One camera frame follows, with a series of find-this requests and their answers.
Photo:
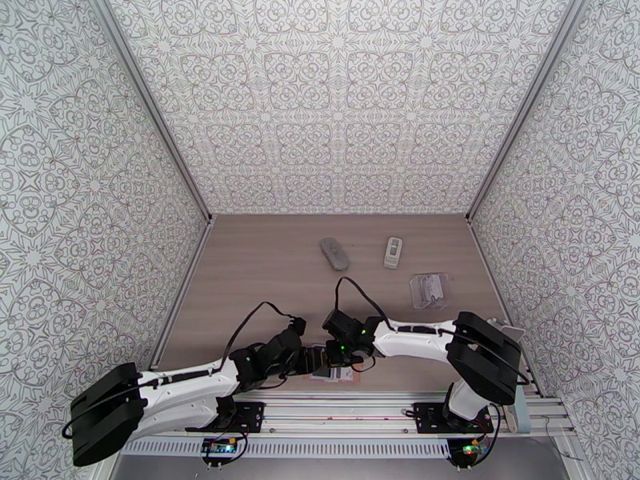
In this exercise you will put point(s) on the pink card holder wallet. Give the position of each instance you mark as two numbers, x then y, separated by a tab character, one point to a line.
352	378

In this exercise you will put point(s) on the white printed card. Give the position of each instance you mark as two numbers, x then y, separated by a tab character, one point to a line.
430	288

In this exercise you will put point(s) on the clear acrylic card stand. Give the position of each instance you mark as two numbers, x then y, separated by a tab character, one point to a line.
440	298

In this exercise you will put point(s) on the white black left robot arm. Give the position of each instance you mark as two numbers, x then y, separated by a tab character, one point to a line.
190	383

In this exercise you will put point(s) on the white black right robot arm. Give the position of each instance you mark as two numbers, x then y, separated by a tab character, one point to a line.
420	338

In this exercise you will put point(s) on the white perforated strip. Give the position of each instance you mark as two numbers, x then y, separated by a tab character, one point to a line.
325	448

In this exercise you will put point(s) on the white remote control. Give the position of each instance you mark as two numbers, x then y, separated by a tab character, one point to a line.
393	252

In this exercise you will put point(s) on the grey felt pouch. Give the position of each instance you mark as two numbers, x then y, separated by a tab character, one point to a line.
334	253

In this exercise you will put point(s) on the green circuit board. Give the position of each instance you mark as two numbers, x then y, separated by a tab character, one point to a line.
220	447
470	449

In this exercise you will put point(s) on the pale grey rectangular block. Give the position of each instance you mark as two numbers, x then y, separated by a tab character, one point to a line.
520	416

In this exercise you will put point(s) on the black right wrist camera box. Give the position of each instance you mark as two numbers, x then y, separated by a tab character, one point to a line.
340	323

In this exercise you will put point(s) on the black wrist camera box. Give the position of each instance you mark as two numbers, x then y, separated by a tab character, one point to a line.
340	323
297	326

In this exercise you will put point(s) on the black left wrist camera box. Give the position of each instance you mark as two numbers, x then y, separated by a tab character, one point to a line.
297	326

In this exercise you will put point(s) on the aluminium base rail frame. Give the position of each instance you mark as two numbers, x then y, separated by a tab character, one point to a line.
340	411

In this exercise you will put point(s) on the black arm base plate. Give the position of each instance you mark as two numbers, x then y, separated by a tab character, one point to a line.
427	418
250	416

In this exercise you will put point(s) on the grey metal bracket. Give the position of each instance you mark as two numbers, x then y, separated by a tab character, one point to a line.
500	324

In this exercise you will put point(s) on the aluminium corner post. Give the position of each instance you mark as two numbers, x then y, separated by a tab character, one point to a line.
523	106
153	106

